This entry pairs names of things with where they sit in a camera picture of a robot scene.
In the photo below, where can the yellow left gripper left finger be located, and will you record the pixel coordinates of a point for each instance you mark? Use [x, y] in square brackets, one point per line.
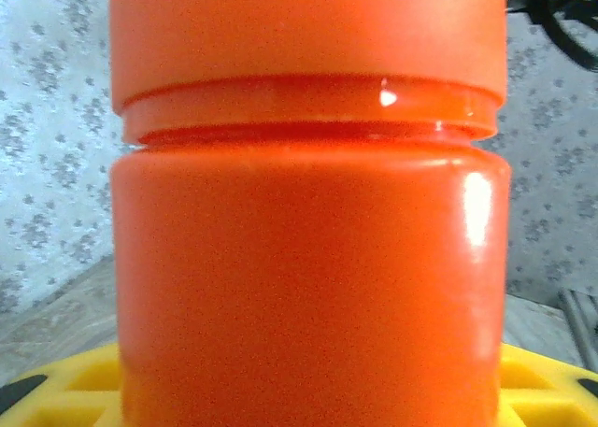
[93, 399]

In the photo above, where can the orange pill bottle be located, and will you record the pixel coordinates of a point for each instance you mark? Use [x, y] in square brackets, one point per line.
[303, 282]

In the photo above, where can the aluminium table edge rail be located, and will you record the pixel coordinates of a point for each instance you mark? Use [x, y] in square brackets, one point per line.
[581, 324]

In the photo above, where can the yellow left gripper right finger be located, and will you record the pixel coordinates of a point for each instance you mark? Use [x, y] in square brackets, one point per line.
[528, 403]

